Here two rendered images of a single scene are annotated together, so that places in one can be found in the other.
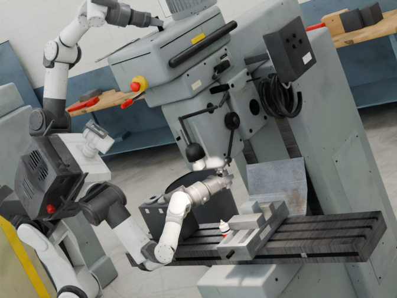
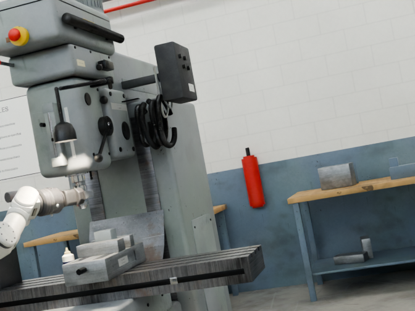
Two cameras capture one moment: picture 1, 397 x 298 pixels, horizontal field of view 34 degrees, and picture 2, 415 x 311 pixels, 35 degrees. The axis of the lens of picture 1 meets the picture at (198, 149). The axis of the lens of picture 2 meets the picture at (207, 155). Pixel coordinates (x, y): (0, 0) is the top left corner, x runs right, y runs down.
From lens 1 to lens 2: 1.12 m
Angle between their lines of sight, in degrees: 32
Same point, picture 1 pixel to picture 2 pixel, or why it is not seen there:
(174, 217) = (20, 208)
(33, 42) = not seen: outside the picture
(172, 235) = (15, 224)
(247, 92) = (121, 112)
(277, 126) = (139, 171)
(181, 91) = (63, 63)
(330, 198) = not seen: hidden behind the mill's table
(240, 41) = (120, 63)
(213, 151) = (82, 145)
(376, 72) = not seen: hidden behind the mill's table
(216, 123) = (90, 118)
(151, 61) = (42, 9)
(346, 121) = (203, 198)
